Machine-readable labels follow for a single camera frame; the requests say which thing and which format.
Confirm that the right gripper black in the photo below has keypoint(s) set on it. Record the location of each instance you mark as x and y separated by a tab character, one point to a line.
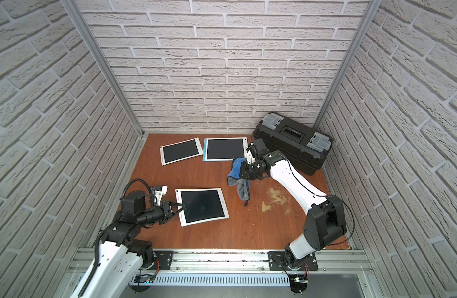
244	173

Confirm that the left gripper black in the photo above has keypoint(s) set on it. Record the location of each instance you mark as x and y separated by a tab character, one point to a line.
166	210

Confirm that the blue microfiber cleaning mitt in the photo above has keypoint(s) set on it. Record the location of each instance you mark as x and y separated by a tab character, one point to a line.
234	179

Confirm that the white drawing tablet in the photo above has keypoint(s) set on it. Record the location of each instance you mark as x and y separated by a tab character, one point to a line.
180	151
202	205

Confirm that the blue-edged drawing tablet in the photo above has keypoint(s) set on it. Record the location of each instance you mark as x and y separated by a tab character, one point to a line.
224	149

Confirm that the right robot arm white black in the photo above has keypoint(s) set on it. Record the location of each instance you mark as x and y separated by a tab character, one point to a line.
325	215

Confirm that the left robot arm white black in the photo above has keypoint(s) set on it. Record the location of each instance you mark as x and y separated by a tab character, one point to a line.
119	256

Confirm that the black toolbox grey latches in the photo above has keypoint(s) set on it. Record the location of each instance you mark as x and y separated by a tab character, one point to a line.
304	147

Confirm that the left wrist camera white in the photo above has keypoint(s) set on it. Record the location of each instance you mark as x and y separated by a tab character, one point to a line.
159	192

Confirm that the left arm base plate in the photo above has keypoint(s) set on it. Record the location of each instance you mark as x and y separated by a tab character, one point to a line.
161	259

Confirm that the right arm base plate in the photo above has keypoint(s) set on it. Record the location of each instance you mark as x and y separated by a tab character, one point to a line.
284	261

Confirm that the aluminium mounting rail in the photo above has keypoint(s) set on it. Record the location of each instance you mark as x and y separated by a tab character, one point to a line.
256	262

